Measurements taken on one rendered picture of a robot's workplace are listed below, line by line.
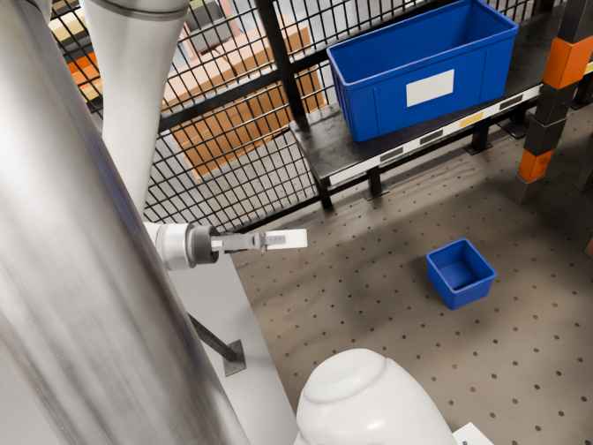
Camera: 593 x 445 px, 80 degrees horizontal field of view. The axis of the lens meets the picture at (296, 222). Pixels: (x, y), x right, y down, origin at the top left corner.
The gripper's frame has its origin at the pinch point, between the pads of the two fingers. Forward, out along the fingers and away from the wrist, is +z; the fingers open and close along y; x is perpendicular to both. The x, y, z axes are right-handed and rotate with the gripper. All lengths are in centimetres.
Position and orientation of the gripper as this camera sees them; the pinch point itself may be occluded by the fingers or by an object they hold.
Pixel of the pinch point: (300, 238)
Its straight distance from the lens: 67.5
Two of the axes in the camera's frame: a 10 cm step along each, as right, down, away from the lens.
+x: 0.6, 10.0, -0.5
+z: 10.0, -0.7, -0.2
